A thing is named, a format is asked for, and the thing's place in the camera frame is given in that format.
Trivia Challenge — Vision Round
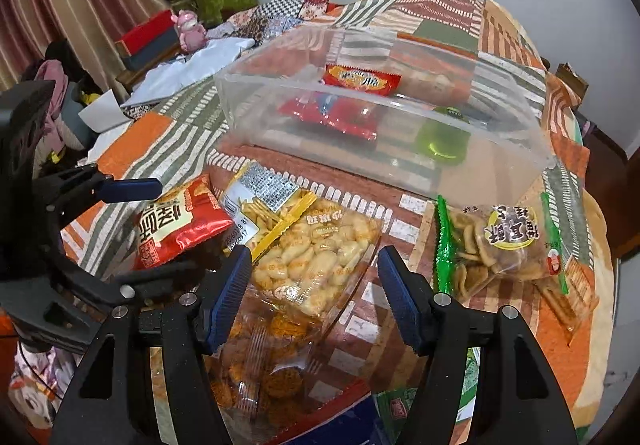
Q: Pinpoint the lime green round container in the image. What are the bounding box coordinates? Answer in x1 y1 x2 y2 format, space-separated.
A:
417 106 471 166

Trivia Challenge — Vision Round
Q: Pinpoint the glossy red snack packet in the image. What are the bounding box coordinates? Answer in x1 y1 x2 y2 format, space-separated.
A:
277 95 378 142

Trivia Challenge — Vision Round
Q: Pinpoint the green-edged bag of chips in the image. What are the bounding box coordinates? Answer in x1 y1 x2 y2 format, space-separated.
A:
435 192 586 346

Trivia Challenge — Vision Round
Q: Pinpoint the clear plastic container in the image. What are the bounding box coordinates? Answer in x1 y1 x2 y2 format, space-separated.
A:
214 0 557 200

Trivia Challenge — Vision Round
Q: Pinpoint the white cloth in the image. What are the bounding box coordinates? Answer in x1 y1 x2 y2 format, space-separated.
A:
80 37 256 136

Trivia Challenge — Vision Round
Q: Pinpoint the patchwork striped blanket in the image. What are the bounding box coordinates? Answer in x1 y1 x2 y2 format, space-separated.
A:
60 0 616 445

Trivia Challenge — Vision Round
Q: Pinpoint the blue snack packet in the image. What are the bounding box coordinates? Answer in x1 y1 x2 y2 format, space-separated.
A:
270 395 386 445

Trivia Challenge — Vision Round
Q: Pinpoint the clear bag of pale biscuits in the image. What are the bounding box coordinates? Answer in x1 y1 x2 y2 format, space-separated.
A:
247 197 386 321

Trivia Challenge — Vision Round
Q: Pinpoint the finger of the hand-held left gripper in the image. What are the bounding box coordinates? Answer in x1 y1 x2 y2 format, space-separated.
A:
35 164 164 228
60 250 223 313

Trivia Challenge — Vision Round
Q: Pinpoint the orange-red snack packet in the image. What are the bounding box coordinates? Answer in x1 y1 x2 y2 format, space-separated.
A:
322 64 403 98

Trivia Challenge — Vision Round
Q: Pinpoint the black garment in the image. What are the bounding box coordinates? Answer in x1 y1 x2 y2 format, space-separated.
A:
42 39 101 90

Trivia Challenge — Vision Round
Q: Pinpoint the pink garment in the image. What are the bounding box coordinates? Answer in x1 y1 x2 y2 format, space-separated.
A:
32 60 71 150

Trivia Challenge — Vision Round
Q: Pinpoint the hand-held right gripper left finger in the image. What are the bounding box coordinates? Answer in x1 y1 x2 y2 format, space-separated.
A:
50 244 253 445

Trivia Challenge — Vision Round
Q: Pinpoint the clear bag of orange biscuits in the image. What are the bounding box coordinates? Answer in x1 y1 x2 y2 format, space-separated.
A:
207 305 361 428

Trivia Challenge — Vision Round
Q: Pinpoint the dark grey box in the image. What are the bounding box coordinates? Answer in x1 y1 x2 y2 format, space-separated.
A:
122 32 183 72

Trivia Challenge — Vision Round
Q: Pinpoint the red gift box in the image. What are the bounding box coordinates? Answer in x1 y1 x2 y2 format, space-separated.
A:
115 10 177 54

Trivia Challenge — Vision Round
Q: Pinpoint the green snack packet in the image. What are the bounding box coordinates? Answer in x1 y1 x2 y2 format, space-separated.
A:
375 350 483 433

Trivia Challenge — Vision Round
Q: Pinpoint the checkered patchwork quilt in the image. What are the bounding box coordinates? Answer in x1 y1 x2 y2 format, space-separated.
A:
207 0 346 48

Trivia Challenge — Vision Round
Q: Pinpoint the red snack bag cream label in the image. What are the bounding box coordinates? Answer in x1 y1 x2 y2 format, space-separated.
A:
132 175 236 271

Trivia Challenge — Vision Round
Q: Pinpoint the yellow cracker stick packet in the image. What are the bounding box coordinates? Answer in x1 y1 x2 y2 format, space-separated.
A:
220 161 317 262

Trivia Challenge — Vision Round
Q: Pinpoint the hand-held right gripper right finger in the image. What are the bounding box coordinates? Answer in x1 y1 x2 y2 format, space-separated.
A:
377 245 581 445

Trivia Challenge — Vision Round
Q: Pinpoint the pink plush toy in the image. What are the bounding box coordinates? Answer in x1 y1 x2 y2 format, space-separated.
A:
172 10 208 53

